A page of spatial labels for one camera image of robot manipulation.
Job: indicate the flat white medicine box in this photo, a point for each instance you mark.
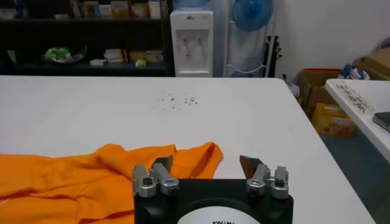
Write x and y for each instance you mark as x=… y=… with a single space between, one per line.
x=98 y=62

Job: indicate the white side table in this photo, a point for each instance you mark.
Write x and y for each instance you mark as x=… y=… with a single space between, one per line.
x=359 y=103

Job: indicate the grey crumbs scatter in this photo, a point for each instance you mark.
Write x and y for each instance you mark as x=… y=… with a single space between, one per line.
x=179 y=101

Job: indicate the yellow green medicine box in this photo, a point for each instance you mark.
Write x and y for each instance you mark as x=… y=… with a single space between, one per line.
x=137 y=55

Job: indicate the orange white medicine box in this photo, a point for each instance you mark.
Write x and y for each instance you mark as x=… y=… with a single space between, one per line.
x=90 y=9

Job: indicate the pale green medicine box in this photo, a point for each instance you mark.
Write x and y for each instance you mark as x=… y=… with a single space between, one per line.
x=154 y=56

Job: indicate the blue water jug with label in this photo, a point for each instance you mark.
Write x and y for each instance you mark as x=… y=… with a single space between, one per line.
x=192 y=3

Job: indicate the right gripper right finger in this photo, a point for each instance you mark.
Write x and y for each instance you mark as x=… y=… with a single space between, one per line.
x=259 y=179

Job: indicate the white blue medicine box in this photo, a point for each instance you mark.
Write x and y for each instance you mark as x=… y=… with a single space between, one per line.
x=75 y=8

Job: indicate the orange T-shirt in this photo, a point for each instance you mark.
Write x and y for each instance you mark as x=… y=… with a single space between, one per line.
x=61 y=182

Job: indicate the brown cardboard box open flap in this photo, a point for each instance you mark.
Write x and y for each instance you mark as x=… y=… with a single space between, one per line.
x=377 y=62

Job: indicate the white plastic bag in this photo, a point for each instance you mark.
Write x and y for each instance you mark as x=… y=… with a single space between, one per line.
x=292 y=86

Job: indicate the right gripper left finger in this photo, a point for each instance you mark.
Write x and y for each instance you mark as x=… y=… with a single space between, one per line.
x=161 y=179

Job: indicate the black smartphone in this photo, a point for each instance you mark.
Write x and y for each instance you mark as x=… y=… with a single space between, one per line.
x=383 y=120

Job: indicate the small bright green box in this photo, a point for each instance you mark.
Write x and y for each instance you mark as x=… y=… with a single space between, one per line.
x=140 y=63

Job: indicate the white box with red stripe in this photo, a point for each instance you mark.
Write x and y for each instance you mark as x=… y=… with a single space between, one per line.
x=114 y=55

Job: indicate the white red medicine box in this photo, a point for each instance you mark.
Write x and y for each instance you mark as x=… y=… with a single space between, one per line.
x=154 y=9

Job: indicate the cardboard box with red rim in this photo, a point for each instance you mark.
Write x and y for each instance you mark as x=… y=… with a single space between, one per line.
x=317 y=88

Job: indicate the orange red medicine box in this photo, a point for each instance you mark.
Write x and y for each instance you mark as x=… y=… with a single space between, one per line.
x=139 y=10

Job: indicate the black shelf unit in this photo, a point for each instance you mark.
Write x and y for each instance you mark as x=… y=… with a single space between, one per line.
x=91 y=33

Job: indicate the blue white bag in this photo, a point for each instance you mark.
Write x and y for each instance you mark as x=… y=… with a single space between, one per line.
x=353 y=73

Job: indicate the white water dispenser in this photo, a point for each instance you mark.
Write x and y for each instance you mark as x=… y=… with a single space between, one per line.
x=192 y=45

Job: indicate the bowl with green fruit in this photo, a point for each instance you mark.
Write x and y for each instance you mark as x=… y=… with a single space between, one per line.
x=62 y=54

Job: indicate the black tripod stand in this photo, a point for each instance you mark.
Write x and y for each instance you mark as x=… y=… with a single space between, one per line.
x=272 y=54

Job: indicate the yellow cardboard box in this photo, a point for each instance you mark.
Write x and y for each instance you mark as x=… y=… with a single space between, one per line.
x=333 y=121

